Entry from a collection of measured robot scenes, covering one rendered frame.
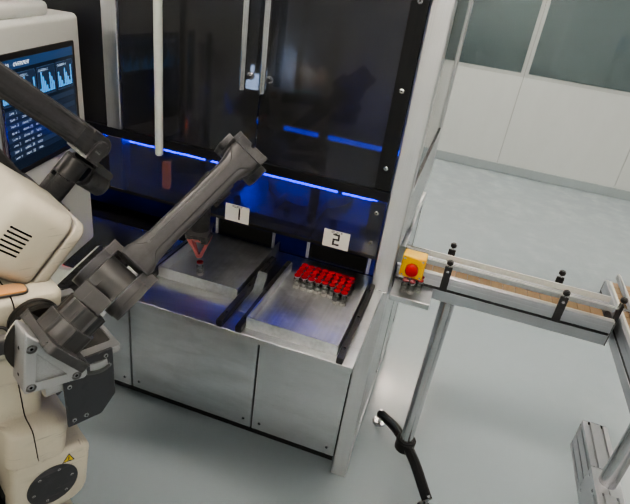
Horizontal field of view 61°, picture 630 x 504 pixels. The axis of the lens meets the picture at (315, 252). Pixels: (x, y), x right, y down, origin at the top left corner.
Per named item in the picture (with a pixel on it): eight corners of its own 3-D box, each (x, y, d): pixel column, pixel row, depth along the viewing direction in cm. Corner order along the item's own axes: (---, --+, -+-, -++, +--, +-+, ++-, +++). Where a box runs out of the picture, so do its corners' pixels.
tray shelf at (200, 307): (198, 233, 192) (198, 229, 191) (386, 285, 177) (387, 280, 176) (115, 299, 151) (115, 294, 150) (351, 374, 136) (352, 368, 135)
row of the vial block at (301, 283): (293, 284, 166) (295, 271, 164) (348, 300, 162) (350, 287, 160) (291, 287, 164) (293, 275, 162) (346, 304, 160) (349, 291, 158)
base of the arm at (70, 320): (18, 313, 86) (46, 353, 79) (56, 277, 88) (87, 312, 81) (55, 336, 93) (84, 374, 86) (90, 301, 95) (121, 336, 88)
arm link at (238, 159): (248, 112, 103) (284, 150, 105) (229, 137, 115) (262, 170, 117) (71, 278, 85) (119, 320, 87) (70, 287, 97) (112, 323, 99)
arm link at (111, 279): (64, 301, 85) (90, 323, 86) (112, 254, 87) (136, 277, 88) (72, 298, 93) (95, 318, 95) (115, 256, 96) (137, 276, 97)
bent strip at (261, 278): (257, 286, 163) (259, 270, 160) (266, 289, 162) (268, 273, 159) (237, 310, 151) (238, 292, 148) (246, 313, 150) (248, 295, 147)
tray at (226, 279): (211, 232, 190) (211, 223, 188) (278, 250, 184) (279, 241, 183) (158, 276, 161) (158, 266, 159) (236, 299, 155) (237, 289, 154)
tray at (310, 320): (289, 271, 173) (291, 262, 172) (366, 293, 168) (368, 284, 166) (245, 327, 144) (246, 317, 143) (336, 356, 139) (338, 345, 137)
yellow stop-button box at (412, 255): (402, 264, 171) (406, 245, 167) (424, 270, 169) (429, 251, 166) (398, 275, 164) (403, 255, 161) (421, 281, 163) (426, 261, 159)
